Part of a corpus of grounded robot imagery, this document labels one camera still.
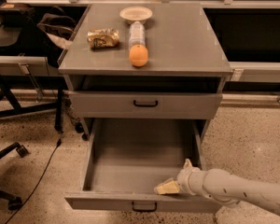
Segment black desk with legs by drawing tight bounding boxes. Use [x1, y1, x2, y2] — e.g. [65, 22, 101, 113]
[0, 25, 65, 131]

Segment dark bag on desk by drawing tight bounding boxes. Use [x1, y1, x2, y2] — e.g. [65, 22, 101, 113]
[37, 13, 77, 49]

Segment gold foil snack bag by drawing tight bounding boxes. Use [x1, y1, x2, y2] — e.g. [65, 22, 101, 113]
[87, 28, 119, 49]

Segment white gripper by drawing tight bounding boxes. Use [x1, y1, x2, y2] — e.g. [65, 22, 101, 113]
[154, 159, 203, 195]

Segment orange fruit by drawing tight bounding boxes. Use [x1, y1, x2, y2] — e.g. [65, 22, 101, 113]
[129, 45, 148, 67]

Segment black floor cable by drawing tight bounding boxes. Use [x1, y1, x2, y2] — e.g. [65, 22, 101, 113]
[3, 133, 63, 224]

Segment white bowl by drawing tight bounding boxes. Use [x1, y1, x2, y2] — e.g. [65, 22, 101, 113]
[119, 7, 152, 24]

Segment grey drawer cabinet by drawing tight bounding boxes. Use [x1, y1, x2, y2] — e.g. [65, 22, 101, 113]
[59, 3, 231, 135]

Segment grey drawer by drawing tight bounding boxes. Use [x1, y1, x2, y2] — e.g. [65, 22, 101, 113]
[69, 91, 222, 119]
[65, 119, 220, 213]

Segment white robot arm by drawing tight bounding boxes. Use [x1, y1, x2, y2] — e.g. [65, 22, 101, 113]
[154, 159, 280, 216]

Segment clear plastic bottle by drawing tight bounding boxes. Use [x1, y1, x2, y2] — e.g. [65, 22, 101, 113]
[129, 21, 146, 49]

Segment black box on desk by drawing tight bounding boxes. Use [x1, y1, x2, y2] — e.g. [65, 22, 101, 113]
[0, 3, 35, 26]

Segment grey top drawer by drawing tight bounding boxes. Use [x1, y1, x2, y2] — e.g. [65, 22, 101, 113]
[69, 91, 222, 119]

